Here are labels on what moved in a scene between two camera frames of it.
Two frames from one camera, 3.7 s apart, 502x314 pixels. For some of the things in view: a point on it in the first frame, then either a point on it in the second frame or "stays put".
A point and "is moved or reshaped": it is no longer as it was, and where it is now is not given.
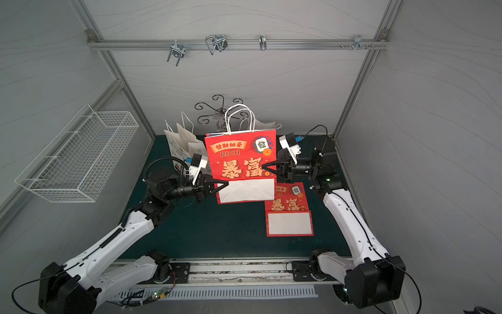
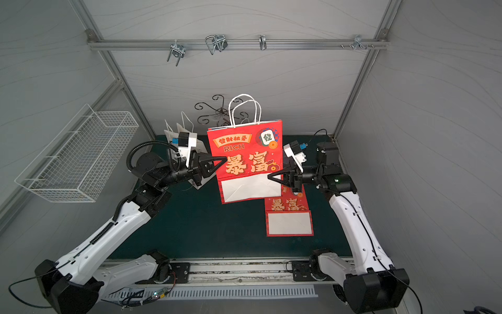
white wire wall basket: [75, 164] stays put
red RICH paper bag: [289, 214] stays put
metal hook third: [263, 43] stays put
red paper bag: [238, 158] is moved or reshaped
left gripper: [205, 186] -> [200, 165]
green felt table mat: [206, 228] stays put
